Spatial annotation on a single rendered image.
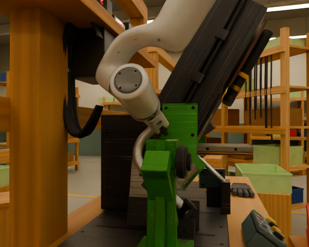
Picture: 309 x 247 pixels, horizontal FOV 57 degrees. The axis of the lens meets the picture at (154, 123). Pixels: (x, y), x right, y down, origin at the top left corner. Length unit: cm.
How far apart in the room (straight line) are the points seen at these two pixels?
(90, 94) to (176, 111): 1050
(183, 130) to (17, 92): 48
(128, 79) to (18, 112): 33
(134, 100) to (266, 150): 321
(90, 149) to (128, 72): 1077
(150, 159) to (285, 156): 299
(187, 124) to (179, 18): 39
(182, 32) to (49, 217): 58
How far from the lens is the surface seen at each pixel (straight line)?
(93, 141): 1126
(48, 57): 83
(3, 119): 81
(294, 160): 381
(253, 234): 79
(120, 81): 60
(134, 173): 92
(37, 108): 78
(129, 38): 65
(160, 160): 58
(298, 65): 1026
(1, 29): 1142
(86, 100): 1144
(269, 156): 371
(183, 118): 91
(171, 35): 61
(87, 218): 106
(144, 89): 59
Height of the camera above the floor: 120
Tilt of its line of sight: level
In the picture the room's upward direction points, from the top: straight up
